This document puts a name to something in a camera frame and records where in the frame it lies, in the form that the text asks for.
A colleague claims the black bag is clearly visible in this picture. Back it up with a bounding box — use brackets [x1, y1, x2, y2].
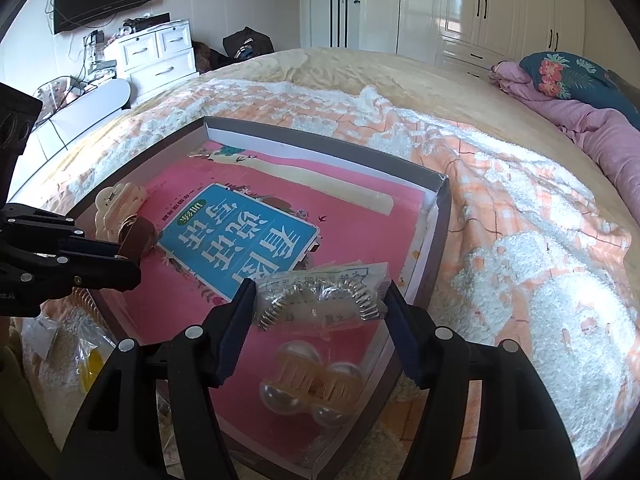
[221, 27, 277, 64]

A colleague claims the peach checked fleece blanket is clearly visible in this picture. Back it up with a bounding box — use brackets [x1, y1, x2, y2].
[40, 77, 637, 480]

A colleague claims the floral dark blue pillow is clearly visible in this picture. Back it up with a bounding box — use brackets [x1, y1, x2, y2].
[519, 51, 640, 128]

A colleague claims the white drawer cabinet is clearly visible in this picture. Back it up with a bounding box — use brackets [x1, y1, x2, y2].
[107, 19, 199, 100]

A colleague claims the clear ball hair claw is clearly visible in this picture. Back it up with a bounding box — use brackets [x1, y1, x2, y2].
[259, 341, 365, 429]

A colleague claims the white door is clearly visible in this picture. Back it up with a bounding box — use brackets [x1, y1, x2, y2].
[299, 0, 362, 52]

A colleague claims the pink picture book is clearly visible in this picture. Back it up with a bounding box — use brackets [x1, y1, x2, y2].
[142, 140, 432, 461]

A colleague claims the pink quilt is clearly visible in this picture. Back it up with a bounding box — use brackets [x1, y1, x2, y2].
[489, 60, 640, 195]

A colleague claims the grey headboard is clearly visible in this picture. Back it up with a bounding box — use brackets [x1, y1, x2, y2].
[606, 70, 640, 93]

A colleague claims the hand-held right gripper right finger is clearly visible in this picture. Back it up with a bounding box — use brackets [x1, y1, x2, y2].
[383, 279, 586, 480]

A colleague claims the beige bedspread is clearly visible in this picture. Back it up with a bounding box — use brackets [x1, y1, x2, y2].
[10, 47, 640, 241]

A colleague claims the bag of yellow hair ties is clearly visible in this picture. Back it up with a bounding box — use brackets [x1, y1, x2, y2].
[72, 330, 121, 397]

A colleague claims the pink tray box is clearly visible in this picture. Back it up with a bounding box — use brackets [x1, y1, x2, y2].
[70, 116, 451, 480]

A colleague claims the brown hair clip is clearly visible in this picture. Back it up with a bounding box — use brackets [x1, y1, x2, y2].
[119, 215, 157, 261]

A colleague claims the black box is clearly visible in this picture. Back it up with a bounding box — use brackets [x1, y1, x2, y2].
[127, 12, 172, 32]

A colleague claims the brown bag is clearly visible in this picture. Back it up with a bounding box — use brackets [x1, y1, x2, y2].
[192, 40, 226, 75]

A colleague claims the clear plastic bag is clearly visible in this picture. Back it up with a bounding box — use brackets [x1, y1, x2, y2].
[22, 305, 81, 386]

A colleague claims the cream hair claw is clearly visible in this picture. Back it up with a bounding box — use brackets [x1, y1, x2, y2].
[94, 183, 150, 242]

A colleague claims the white wardrobe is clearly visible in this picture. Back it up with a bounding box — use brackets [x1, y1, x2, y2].
[360, 0, 587, 77]

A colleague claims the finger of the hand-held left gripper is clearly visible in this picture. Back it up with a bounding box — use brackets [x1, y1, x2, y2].
[0, 252, 142, 290]
[0, 203, 124, 257]

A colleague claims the amber hair comb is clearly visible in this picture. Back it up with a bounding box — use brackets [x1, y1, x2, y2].
[70, 287, 104, 322]

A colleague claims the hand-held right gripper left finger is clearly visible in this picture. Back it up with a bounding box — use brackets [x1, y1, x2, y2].
[57, 278, 257, 480]

